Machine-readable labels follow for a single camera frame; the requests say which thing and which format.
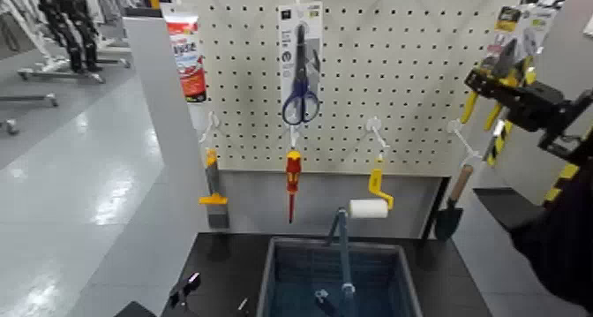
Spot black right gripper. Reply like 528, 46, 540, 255
464, 68, 580, 133

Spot yellow pliers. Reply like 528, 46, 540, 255
461, 5, 557, 132

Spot grey pillar with hazard tape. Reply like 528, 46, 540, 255
484, 0, 593, 207

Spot cream pegboard panel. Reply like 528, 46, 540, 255
177, 0, 522, 177

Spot black metal upright bar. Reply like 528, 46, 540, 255
420, 177, 452, 241

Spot yellow grey scraper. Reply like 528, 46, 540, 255
199, 147, 230, 230

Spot red yellow screwdriver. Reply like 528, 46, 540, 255
285, 150, 304, 225

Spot blue scissors in package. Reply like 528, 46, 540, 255
277, 2, 324, 126

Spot red white sealant tube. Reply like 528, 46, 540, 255
161, 4, 208, 104

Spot grey wheeled base bar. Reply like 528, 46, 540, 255
0, 93, 59, 109

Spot black robot on stand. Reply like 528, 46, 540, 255
32, 0, 107, 85

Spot white robot on stand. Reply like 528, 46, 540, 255
0, 0, 64, 75

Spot blue grey crate with handle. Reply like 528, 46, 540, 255
256, 207, 424, 317

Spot grey display stand frame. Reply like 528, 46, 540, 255
69, 16, 450, 317

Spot wooden handled dark trowel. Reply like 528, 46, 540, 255
433, 164, 475, 242

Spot yellow handled white paint roller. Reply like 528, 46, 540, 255
349, 168, 395, 220

